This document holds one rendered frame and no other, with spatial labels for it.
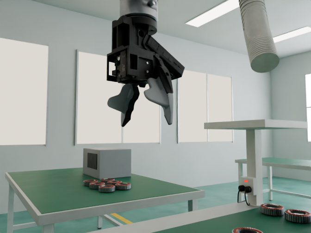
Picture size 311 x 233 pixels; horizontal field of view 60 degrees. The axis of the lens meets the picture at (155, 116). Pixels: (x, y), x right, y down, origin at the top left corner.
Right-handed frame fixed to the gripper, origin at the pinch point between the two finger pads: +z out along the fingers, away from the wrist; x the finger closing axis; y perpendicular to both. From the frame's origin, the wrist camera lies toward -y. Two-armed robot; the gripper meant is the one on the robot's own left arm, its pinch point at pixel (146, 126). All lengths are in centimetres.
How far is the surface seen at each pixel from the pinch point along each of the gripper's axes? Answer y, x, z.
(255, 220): -84, -23, 40
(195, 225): -58, -37, 40
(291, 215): -93, -11, 37
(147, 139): -311, -372, 9
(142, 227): -40, -50, 40
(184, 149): -406, -359, 31
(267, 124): -79, -14, -3
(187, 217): -65, -47, 40
